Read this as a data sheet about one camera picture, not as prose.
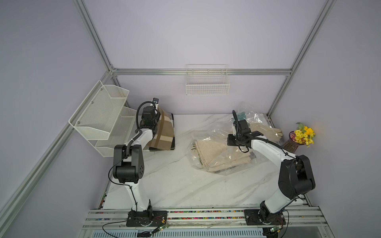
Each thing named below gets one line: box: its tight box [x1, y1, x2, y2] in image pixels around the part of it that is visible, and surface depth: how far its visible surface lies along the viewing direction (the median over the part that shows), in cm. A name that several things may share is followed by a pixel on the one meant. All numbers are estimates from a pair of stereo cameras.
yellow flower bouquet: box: [290, 121, 316, 148], surface depth 80 cm
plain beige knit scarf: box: [194, 139, 252, 173], surface depth 91 cm
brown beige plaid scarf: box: [143, 107, 176, 151], surface depth 100 cm
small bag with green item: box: [229, 111, 263, 124], surface depth 112 cm
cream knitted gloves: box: [250, 122, 284, 142], surface depth 110 cm
